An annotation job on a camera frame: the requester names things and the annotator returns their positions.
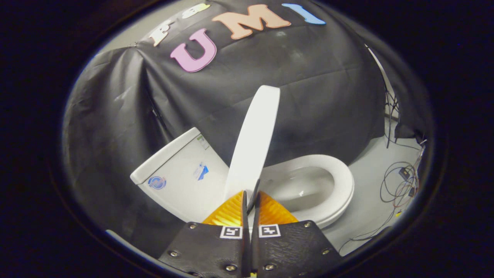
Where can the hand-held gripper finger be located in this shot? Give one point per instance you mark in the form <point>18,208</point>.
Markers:
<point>254,247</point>
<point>245,231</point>

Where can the white toilet lid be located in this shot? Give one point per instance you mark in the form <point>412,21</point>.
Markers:
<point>254,135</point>

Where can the white ceramic toilet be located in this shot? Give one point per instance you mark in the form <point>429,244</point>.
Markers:
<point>181,189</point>

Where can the white toilet tank cover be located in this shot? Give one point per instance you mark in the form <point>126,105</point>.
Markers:
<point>162,162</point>

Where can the black backdrop cloth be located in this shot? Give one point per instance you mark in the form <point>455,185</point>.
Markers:
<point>308,96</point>

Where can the black power adapter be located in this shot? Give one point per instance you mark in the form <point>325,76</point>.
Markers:
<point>404,173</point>

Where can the black light stand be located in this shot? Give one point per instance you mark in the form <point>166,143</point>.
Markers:
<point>388,135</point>

